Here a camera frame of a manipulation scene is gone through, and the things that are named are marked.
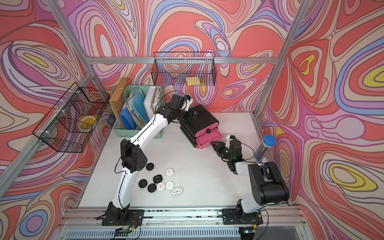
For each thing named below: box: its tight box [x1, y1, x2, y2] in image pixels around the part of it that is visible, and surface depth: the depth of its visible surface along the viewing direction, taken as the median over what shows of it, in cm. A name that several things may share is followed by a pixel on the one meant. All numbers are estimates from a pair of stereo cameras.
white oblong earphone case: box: [170, 186, 184, 196], surface depth 82 cm
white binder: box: [143, 86, 160, 121], surface depth 95 cm
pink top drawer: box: [195, 122, 219, 138], surface depth 92 cm
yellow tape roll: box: [77, 115, 98, 132], surface depth 80 cm
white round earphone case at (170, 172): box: [166, 167, 175, 177], surface depth 90 cm
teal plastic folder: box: [133, 89, 149, 124], surface depth 95 cm
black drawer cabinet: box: [179, 104, 219, 148], surface depth 93 cm
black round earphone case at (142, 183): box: [138, 179, 148, 188], surface depth 85 cm
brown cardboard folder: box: [109, 77, 128, 130], surface depth 87 cm
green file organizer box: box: [111, 85, 168, 139], surface depth 95 cm
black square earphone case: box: [153, 174, 163, 184], surface depth 87 cm
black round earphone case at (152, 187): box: [147, 183, 157, 193], surface depth 84 cm
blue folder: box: [120, 106, 138, 130], surface depth 95 cm
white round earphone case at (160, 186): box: [156, 182, 166, 191], surface depth 84 cm
